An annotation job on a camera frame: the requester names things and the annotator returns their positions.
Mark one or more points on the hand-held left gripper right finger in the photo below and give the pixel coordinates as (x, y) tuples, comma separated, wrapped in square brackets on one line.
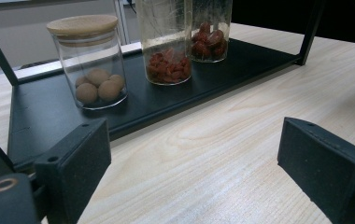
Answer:
[(328, 174)]

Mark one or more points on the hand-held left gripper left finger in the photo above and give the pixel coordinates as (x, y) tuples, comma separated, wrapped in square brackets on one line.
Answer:
[(73, 174)]

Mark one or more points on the glass jar red berries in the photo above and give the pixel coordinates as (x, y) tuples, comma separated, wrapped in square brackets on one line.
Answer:
[(166, 46)]

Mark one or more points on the black metal shelf rack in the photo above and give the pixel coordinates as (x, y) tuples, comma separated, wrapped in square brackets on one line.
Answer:
[(166, 95)]

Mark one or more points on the short glass jar brown balls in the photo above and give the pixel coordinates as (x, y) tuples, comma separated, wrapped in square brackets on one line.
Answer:
[(87, 62)]

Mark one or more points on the beige desk leg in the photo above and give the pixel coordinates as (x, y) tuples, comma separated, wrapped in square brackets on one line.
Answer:
[(121, 21)]

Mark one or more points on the tall glass jar red dates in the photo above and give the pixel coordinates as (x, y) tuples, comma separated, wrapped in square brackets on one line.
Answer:
[(211, 37)]

